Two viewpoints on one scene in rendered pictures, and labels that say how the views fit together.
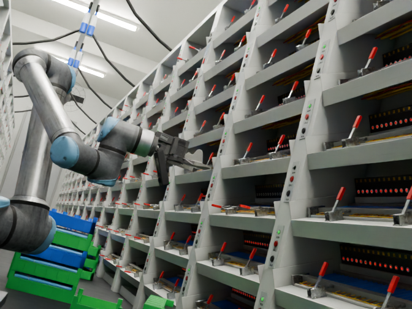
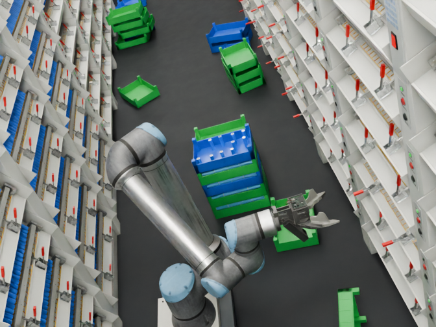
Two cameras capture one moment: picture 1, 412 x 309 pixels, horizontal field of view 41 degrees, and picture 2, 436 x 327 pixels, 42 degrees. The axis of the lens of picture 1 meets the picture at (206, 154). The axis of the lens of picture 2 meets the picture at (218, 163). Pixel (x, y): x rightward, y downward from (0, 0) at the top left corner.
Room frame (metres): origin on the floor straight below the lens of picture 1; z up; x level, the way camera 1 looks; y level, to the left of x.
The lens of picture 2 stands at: (0.48, -0.21, 1.98)
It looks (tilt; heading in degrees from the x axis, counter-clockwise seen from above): 36 degrees down; 21
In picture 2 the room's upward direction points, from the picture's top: 22 degrees counter-clockwise
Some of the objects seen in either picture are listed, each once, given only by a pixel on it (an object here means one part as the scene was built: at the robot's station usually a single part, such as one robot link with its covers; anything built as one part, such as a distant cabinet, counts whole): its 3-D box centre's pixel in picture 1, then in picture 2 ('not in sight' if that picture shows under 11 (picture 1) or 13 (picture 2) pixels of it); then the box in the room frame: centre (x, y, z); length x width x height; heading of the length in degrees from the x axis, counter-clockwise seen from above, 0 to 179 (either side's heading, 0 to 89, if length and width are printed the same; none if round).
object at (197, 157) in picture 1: (198, 158); (323, 218); (1.80, 0.02, 0.66); 0.09 x 0.03 x 0.06; 71
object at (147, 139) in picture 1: (144, 143); (268, 222); (1.81, 0.21, 0.67); 0.10 x 0.05 x 0.09; 17
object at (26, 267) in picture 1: (48, 267); (235, 183); (2.68, 0.57, 0.12); 0.30 x 0.20 x 0.08; 99
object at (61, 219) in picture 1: (64, 217); (222, 148); (2.68, 0.57, 0.36); 0.30 x 0.20 x 0.08; 99
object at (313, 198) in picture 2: (187, 160); (313, 195); (1.92, 0.05, 0.66); 0.09 x 0.03 x 0.06; 143
